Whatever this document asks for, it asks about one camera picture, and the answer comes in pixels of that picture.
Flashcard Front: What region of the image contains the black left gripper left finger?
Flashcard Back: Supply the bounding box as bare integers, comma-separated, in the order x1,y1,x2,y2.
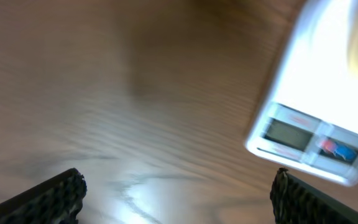
0,168,87,224

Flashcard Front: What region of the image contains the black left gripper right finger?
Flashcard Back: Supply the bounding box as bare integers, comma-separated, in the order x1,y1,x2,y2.
270,168,358,224

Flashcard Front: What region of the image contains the white kitchen scale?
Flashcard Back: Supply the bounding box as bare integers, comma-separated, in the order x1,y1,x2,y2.
244,0,358,186

